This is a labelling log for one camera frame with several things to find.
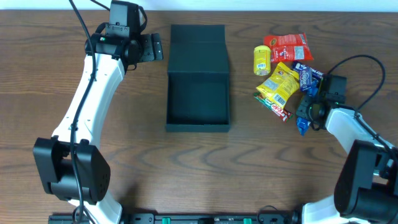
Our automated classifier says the red snack packet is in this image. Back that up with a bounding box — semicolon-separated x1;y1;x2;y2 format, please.
263;33;313;63

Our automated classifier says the small blue Eclipse pack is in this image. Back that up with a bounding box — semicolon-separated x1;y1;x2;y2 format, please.
299;67;313;91

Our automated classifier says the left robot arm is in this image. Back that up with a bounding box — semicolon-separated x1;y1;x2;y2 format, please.
33;23;163;223

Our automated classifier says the purple Dairy Milk bar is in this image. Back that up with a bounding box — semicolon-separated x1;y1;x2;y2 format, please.
292;61;324;80

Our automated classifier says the yellow snack bag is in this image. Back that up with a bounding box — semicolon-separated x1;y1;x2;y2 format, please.
256;62;300;109

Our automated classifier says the blue Oreo cookie pack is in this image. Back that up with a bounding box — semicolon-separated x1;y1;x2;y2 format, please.
296;79;320;136

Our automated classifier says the black gift box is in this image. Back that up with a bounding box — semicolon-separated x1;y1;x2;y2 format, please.
165;24;230;133

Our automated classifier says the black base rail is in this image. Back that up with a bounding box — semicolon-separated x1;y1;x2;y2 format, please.
47;212;302;224

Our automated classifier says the yellow plastic jar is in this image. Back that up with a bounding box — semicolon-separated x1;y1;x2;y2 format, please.
254;45;271;76

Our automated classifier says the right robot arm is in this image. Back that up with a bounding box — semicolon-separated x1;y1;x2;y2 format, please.
290;75;397;223

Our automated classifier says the red green KitKat bar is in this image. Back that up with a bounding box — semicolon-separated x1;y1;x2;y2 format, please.
254;92;294;123

